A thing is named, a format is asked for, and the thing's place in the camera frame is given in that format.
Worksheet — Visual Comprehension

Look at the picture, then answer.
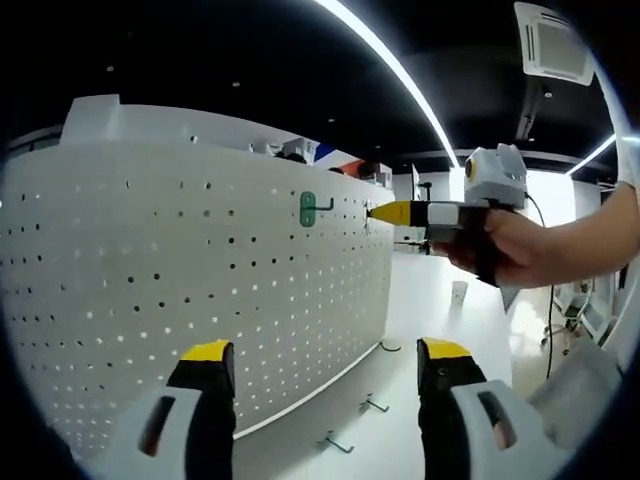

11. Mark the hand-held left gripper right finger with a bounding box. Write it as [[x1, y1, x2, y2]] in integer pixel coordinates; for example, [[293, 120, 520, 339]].
[[416, 337, 556, 480]]

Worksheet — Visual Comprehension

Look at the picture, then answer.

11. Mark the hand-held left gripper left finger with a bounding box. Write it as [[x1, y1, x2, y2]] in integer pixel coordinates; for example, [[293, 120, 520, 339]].
[[112, 338, 237, 480]]

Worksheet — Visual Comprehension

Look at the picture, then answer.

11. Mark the white pegboard mounting plate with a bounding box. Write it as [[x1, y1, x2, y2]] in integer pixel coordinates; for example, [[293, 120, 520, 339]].
[[0, 141, 396, 451]]

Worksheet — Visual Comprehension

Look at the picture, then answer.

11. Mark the person's right hand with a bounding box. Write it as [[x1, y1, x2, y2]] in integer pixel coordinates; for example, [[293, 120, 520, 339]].
[[446, 212, 536, 291]]

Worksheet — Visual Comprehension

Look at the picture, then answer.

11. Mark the short ceiling light strip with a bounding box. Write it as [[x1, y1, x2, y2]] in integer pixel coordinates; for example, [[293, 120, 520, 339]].
[[568, 132, 617, 177]]

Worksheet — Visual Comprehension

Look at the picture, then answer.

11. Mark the grey office chair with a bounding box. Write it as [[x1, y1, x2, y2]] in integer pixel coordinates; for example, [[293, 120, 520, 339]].
[[527, 342, 624, 444]]

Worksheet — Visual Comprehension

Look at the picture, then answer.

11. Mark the red white blue banner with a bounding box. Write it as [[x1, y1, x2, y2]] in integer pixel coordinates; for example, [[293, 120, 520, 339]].
[[315, 141, 362, 170]]

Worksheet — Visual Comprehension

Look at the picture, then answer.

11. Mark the person's torso in light shirt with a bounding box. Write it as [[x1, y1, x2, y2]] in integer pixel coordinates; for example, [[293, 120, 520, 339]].
[[599, 44, 640, 191]]

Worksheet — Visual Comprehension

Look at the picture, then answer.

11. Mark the long ceiling light strip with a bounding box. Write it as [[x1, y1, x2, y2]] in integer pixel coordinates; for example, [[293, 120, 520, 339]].
[[314, 0, 460, 167]]

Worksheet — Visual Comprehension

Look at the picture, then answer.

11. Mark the ceiling air conditioner vent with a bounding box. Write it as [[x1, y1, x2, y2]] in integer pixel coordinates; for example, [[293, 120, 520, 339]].
[[513, 1, 597, 85]]

